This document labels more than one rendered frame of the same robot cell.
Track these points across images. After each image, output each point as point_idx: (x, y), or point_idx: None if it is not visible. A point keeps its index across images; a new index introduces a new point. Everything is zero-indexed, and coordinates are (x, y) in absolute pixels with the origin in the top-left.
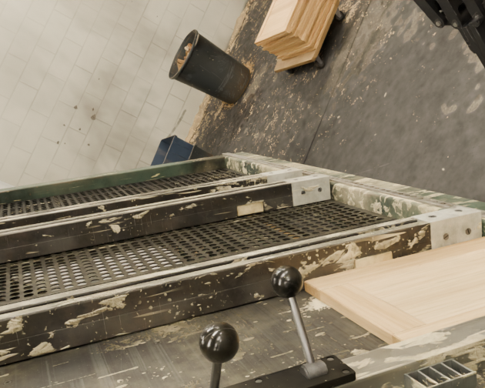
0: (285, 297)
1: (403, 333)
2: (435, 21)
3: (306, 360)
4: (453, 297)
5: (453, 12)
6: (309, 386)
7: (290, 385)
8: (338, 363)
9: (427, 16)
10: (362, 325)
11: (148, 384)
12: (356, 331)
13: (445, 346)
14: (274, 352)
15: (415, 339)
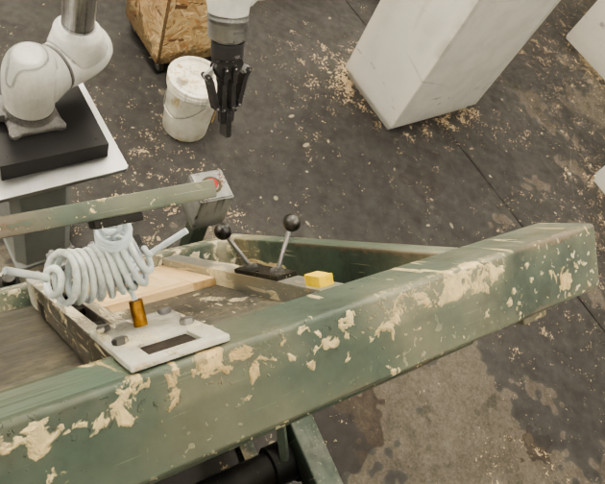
0: (229, 237)
1: (193, 281)
2: (217, 108)
3: (249, 262)
4: (151, 283)
5: (226, 105)
6: (264, 265)
7: (262, 267)
8: (244, 266)
9: (214, 106)
10: (165, 296)
11: (211, 322)
12: (168, 299)
13: (228, 264)
14: (183, 307)
15: (217, 268)
